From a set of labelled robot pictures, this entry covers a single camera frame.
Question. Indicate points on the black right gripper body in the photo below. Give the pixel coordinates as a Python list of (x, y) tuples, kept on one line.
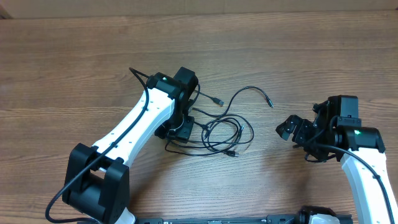
[(304, 133)]

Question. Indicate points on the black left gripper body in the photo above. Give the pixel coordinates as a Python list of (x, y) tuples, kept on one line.
[(181, 132)]

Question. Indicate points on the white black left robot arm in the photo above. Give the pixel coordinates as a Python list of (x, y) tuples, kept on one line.
[(97, 178)]

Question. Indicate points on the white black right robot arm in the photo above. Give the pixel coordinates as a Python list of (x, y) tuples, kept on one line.
[(337, 133)]

